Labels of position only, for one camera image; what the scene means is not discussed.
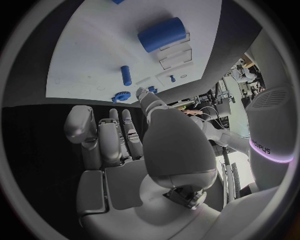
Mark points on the person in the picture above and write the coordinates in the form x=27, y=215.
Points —
x=245, y=74

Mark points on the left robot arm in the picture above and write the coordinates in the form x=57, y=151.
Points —
x=222, y=136

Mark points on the large blue cylinder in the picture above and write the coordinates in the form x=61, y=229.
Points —
x=161, y=34

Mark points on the long blue peg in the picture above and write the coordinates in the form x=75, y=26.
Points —
x=126, y=75

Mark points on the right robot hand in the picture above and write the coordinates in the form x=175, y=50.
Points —
x=178, y=142

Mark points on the small blue peg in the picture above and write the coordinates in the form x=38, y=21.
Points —
x=172, y=78

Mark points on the blue plug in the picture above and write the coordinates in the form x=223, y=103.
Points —
x=152, y=89

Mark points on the blue gear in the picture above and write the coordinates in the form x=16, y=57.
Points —
x=120, y=96

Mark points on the white task board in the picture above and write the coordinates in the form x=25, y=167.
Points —
x=93, y=56

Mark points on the blue block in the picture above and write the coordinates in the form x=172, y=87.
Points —
x=117, y=1

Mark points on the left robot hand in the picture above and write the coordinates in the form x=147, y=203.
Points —
x=193, y=112

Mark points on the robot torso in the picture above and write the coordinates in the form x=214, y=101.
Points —
x=269, y=121

